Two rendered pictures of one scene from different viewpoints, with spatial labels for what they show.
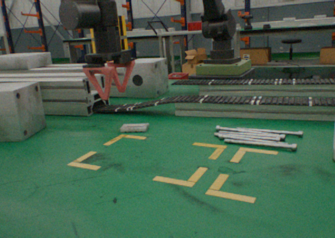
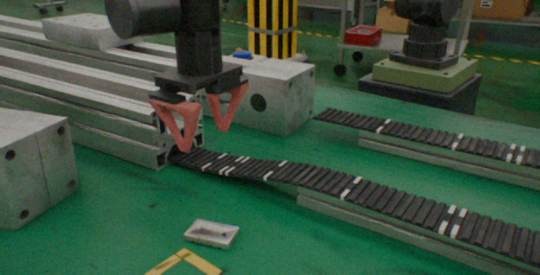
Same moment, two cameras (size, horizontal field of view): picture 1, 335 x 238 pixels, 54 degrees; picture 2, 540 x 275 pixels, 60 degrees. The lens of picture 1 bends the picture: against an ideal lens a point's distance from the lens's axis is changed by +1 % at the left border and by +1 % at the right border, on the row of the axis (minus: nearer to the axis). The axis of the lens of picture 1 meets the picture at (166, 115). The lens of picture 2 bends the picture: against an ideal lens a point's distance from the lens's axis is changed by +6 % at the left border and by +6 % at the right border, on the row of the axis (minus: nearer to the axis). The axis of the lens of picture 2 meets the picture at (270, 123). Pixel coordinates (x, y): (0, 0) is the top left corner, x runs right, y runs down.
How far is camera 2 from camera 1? 0.25 m
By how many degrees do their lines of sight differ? 12
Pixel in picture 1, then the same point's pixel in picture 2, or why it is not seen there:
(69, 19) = (120, 19)
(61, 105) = (118, 144)
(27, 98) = (35, 153)
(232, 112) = (400, 230)
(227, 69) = (427, 80)
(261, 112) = (458, 249)
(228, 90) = (412, 148)
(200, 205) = not seen: outside the picture
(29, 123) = (38, 194)
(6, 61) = (69, 31)
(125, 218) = not seen: outside the picture
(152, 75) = (282, 99)
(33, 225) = not seen: outside the picture
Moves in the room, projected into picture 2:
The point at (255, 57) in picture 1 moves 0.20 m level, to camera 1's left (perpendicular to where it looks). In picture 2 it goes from (503, 6) to (480, 7)
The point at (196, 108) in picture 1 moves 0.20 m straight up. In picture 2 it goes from (335, 202) to (347, 24)
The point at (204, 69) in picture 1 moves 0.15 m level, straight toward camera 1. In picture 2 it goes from (386, 72) to (380, 94)
